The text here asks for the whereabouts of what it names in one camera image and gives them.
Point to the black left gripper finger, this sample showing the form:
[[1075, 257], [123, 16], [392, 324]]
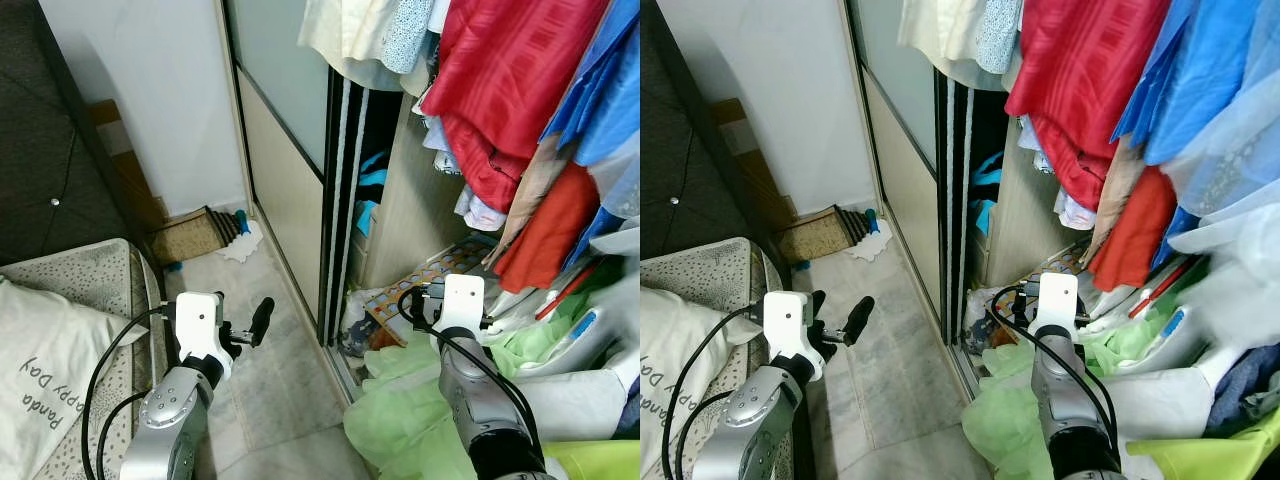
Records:
[[819, 306], [263, 318], [859, 320]]

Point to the white printed pillow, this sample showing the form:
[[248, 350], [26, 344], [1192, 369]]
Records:
[[655, 330], [40, 370]]

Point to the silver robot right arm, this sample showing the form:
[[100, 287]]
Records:
[[1065, 395], [470, 395]]

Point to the crumpled white tissue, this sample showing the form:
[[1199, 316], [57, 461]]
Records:
[[870, 245], [242, 245]]

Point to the wardrobe sliding door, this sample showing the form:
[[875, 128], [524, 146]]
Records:
[[905, 190], [285, 200]]

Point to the white patterned mattress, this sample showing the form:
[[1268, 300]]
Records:
[[700, 262], [95, 262]]

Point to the orange cutout stencil board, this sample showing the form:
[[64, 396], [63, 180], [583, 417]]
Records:
[[1070, 258], [400, 300]]

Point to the light green plastic bag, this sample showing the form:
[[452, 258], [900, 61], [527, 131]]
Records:
[[1010, 420], [400, 420]]

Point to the beige wardrobe partition panel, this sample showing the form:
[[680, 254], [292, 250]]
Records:
[[1025, 220], [420, 220]]

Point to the dark blue cloth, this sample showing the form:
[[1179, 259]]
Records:
[[1240, 390], [628, 405]]

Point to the black tufted headboard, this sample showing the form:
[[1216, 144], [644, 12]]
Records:
[[680, 140], [40, 130]]

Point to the sheer pale blue fabric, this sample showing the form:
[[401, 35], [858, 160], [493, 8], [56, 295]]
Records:
[[620, 185], [1235, 200]]

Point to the white item blue label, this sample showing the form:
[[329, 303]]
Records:
[[578, 328], [1168, 325]]

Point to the red white stick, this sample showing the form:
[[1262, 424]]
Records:
[[1160, 290], [565, 292]]

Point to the white cloth bundle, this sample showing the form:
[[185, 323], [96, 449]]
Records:
[[1160, 400], [580, 400]]

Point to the lime green cloth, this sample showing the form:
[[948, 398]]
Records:
[[1200, 460], [600, 462]]

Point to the orange red garment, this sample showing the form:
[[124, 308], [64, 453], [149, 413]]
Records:
[[550, 230], [1135, 230]]

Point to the beige patterned garment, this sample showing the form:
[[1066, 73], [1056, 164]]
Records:
[[530, 190], [1110, 195]]

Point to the cream hanging garment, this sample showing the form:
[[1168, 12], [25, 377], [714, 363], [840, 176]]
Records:
[[940, 35], [345, 35]]

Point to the blue hanging garment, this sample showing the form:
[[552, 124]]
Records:
[[1200, 70], [610, 90]]

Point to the white blue dotted garment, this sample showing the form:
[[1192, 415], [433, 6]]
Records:
[[410, 30], [1000, 30]]

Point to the red hanging garment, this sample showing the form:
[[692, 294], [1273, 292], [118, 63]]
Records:
[[1085, 70], [510, 70]]

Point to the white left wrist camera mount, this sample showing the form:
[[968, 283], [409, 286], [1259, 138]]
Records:
[[787, 318], [197, 320]]

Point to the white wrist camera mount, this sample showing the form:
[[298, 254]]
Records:
[[1058, 298], [462, 300], [787, 318], [197, 320]]

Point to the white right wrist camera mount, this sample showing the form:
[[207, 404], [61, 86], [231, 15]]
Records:
[[1058, 298], [462, 300]]

